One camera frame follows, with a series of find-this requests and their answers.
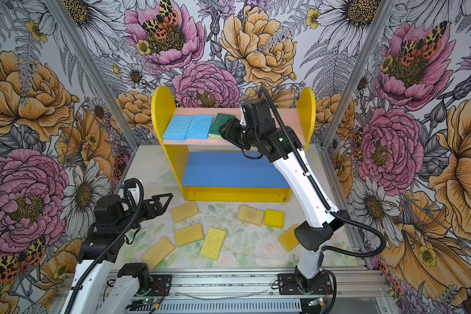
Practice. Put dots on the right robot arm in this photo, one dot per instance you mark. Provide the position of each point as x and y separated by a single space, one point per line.
320 212

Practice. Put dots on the right aluminium frame post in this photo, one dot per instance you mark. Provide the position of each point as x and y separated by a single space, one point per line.
376 31

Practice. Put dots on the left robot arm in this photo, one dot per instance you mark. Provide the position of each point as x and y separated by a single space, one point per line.
98 256

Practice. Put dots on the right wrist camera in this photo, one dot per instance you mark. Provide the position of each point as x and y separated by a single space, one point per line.
243 109

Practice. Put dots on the tan sponge right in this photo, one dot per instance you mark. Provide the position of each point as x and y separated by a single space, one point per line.
250 215

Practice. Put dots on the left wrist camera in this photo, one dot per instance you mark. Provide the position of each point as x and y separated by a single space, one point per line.
133 189

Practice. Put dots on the left aluminium frame post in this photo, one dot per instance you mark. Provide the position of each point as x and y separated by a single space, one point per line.
62 17

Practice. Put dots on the tan yellow sponge upper left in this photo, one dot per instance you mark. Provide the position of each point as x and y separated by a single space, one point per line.
185 211

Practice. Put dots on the tan yellow sponge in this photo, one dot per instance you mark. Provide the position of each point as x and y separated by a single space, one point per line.
187 235
158 252
185 211

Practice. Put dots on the aluminium frame post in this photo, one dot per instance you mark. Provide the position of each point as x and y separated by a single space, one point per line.
62 17
376 31

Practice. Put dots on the speckled yellow sponge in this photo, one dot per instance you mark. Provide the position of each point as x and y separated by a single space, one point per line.
213 243

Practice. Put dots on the bright yellow square sponge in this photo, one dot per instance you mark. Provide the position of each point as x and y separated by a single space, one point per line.
274 219

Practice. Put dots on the tan yellow sponge middle left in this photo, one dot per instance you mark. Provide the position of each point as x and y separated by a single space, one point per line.
187 235

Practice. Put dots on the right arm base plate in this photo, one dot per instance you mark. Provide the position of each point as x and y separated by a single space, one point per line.
296 284

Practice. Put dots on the yellow shelf with coloured boards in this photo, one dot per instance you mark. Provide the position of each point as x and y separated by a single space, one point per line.
214 169

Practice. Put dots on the green scouring sponge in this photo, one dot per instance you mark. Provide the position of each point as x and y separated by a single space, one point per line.
219 121

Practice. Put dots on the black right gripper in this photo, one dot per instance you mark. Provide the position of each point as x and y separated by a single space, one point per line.
230 130

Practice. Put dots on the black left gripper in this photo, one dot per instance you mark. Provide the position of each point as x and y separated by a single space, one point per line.
157 203

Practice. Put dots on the tan yellow sponge lower left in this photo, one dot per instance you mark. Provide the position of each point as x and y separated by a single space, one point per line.
158 252

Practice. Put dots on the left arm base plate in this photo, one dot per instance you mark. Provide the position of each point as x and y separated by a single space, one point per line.
159 286

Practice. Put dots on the light blue sponge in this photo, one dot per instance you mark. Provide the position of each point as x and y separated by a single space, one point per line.
177 128

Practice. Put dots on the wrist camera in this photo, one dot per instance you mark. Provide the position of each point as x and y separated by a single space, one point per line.
133 189
243 109

